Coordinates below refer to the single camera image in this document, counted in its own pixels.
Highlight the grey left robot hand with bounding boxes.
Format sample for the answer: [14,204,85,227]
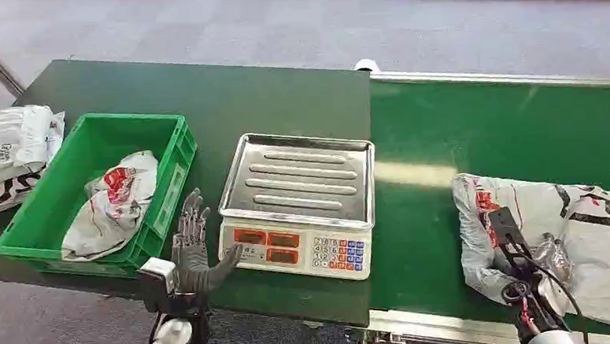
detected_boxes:
[167,185,246,298]

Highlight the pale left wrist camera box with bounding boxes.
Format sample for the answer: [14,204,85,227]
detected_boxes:
[137,255,179,296]

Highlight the green plastic crate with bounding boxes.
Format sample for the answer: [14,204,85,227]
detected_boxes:
[0,107,205,286]

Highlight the electronic scale with steel tray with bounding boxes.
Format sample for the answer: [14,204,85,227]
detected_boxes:
[211,126,383,289]

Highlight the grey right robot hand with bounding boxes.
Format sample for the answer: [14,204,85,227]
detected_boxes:
[490,231,578,320]

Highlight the grey parcel bag red print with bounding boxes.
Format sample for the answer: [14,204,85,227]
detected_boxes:
[56,149,165,264]

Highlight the green conveyor belt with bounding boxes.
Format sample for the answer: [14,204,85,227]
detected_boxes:
[357,67,610,344]

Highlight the white parcel bag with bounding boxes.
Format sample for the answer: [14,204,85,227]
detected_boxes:
[0,102,70,191]

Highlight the grey parcel bag black stripes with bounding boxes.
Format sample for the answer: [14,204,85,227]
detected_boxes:
[450,165,610,344]

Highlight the parcel bag black red letters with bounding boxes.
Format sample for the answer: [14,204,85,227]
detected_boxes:
[0,162,53,220]

